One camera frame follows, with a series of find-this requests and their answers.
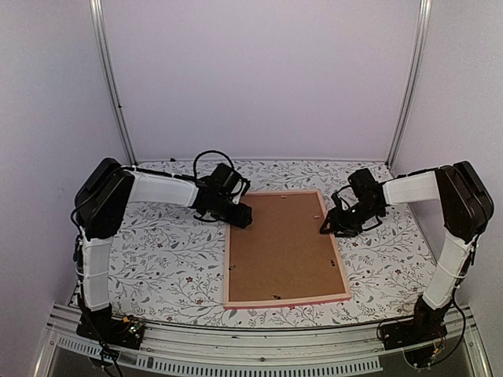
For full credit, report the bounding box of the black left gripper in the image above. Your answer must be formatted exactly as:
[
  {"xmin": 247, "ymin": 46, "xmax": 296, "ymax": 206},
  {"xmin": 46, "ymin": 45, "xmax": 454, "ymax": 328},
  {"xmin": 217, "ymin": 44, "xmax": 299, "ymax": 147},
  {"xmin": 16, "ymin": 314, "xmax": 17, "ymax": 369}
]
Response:
[{"xmin": 211, "ymin": 195, "xmax": 253, "ymax": 229}]

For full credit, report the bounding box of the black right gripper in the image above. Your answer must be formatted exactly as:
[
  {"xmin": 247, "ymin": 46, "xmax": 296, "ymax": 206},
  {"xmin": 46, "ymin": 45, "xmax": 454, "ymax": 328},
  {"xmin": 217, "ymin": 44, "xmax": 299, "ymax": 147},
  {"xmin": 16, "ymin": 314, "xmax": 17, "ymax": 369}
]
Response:
[{"xmin": 319, "ymin": 200, "xmax": 383, "ymax": 238}]

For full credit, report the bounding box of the brown cardboard backing board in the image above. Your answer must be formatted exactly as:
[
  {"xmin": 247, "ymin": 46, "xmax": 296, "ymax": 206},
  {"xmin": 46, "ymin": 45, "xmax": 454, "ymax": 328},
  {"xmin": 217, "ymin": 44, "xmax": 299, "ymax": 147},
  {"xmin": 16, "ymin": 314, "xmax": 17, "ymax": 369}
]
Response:
[{"xmin": 229, "ymin": 193, "xmax": 347, "ymax": 302}]

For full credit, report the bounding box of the pink wooden picture frame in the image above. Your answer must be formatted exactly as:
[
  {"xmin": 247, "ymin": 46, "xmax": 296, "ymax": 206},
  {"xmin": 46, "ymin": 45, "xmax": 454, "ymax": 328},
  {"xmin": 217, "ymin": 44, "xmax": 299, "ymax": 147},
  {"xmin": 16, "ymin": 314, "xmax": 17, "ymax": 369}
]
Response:
[{"xmin": 222, "ymin": 189, "xmax": 353, "ymax": 311}]

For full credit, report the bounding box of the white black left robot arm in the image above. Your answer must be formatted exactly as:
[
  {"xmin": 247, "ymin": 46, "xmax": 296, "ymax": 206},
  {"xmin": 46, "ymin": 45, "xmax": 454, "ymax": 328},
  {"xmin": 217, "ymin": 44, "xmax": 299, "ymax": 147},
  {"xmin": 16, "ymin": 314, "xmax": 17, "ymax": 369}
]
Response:
[{"xmin": 72, "ymin": 158, "xmax": 252, "ymax": 341}]

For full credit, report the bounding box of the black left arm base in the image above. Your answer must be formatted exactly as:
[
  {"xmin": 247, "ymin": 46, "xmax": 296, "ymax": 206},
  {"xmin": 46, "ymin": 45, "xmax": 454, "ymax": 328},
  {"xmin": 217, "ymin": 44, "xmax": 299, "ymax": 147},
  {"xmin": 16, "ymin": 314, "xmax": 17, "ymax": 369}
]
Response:
[{"xmin": 76, "ymin": 309, "xmax": 145, "ymax": 350}]

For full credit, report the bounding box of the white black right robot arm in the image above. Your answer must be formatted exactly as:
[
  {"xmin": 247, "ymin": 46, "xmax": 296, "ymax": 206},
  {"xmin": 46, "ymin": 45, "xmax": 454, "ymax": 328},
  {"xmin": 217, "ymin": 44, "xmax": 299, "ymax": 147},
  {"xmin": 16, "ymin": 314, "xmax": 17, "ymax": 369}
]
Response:
[{"xmin": 319, "ymin": 161, "xmax": 494, "ymax": 311}]

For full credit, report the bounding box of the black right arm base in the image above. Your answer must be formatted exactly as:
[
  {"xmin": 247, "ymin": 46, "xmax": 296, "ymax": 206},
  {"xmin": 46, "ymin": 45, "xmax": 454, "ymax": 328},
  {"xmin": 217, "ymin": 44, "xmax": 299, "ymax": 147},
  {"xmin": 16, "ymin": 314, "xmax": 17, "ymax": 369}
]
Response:
[{"xmin": 376, "ymin": 317, "xmax": 447, "ymax": 369}]

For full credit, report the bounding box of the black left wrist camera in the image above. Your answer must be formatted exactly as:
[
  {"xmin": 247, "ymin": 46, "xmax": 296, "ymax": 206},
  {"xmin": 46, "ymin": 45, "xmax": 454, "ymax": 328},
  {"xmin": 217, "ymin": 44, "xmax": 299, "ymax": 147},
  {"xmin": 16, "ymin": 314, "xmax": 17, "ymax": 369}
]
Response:
[{"xmin": 193, "ymin": 149, "xmax": 251, "ymax": 204}]

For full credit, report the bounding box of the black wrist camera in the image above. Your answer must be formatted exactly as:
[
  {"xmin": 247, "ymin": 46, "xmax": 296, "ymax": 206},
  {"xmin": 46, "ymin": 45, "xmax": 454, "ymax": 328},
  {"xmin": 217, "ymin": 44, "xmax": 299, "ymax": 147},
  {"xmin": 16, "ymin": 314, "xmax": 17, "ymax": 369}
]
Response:
[
  {"xmin": 332, "ymin": 168, "xmax": 383, "ymax": 205},
  {"xmin": 193, "ymin": 149, "xmax": 251, "ymax": 204}
]

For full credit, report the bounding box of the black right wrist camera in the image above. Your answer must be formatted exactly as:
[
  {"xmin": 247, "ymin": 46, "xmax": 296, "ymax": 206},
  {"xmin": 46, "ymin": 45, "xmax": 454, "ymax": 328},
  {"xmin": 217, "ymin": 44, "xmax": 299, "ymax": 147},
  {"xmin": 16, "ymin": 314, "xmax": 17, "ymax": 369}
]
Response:
[{"xmin": 332, "ymin": 168, "xmax": 383, "ymax": 205}]

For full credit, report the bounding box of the aluminium front table rail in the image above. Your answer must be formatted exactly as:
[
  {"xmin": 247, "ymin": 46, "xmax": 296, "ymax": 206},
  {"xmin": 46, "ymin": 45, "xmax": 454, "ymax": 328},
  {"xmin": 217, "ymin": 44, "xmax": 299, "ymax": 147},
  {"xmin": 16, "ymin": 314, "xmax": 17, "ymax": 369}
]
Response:
[{"xmin": 33, "ymin": 305, "xmax": 493, "ymax": 376}]

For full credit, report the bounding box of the right aluminium corner post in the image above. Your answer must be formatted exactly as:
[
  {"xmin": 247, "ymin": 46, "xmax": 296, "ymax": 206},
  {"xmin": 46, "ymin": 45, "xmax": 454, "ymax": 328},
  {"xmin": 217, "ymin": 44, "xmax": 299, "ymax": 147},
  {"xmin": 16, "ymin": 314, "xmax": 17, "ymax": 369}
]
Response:
[{"xmin": 386, "ymin": 0, "xmax": 432, "ymax": 169}]

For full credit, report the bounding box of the aluminium corner post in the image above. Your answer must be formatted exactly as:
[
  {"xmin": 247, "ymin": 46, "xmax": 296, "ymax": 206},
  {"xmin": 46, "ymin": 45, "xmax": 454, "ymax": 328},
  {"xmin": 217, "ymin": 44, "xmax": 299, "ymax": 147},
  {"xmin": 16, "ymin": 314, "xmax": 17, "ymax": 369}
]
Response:
[
  {"xmin": 386, "ymin": 0, "xmax": 432, "ymax": 169},
  {"xmin": 89, "ymin": 0, "xmax": 138, "ymax": 165}
]

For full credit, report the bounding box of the left aluminium corner post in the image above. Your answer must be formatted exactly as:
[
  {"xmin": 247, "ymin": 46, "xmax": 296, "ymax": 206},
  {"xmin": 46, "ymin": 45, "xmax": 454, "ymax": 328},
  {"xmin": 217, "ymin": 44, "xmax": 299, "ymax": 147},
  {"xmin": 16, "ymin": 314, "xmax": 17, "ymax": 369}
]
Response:
[{"xmin": 89, "ymin": 0, "xmax": 138, "ymax": 165}]

